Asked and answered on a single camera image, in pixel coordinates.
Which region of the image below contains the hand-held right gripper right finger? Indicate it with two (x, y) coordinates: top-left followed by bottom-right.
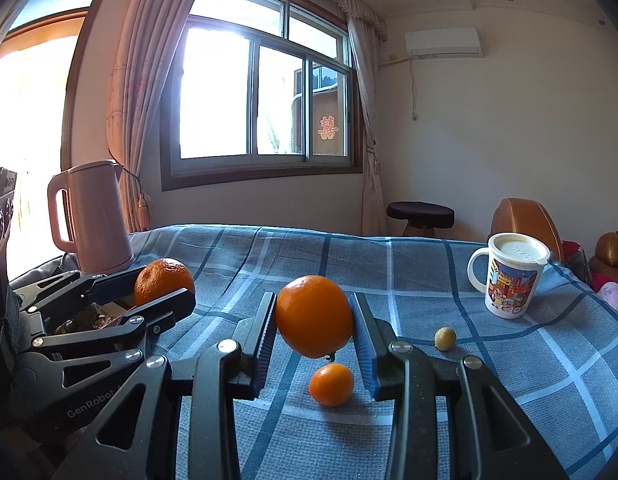
(351, 292), (570, 480)

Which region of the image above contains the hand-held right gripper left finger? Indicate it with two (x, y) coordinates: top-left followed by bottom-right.
(51, 291), (278, 480)

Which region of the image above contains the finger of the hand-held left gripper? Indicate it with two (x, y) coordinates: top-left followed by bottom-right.
(11, 266), (140, 322)
(31, 287), (197, 357)

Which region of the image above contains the large rough orange mandarin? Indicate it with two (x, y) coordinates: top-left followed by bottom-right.
(134, 258), (196, 306)

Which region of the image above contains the medium smooth orange mandarin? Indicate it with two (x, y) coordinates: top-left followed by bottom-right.
(275, 275), (354, 359)

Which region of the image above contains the small orange mandarin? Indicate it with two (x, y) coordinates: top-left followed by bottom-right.
(309, 364), (355, 407)

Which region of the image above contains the pink electric kettle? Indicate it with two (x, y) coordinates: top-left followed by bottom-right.
(47, 160), (136, 276)

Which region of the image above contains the small yellow longan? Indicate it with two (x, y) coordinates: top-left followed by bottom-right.
(434, 326), (458, 351)

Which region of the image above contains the blue plaid cloth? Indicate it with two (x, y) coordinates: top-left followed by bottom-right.
(9, 224), (618, 480)

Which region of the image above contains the dark round stool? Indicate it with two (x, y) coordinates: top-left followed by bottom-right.
(386, 201), (456, 237)

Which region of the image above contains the white printed mug with lid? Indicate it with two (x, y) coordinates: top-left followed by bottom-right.
(468, 232), (550, 320)

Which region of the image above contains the wooden framed balcony door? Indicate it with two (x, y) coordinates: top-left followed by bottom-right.
(0, 10), (92, 281)

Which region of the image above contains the pink patterned curtain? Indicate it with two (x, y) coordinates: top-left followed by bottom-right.
(106, 0), (210, 233)

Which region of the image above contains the brown leather armchair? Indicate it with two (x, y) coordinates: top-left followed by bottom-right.
(489, 198), (564, 263)

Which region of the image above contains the pink tied curtain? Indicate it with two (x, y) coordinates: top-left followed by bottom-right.
(346, 10), (390, 237)

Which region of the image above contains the sliding glass window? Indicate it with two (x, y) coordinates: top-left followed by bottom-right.
(161, 0), (364, 191)

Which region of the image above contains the pink floral blanket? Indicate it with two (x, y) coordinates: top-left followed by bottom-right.
(591, 280), (618, 322)

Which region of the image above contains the brown leather sofa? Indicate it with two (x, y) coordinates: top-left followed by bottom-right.
(589, 227), (618, 291)

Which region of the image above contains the white wall pipe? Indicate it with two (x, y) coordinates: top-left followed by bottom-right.
(379, 55), (420, 122)

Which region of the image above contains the white wall air conditioner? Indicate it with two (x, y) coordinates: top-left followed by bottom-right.
(405, 27), (484, 58)

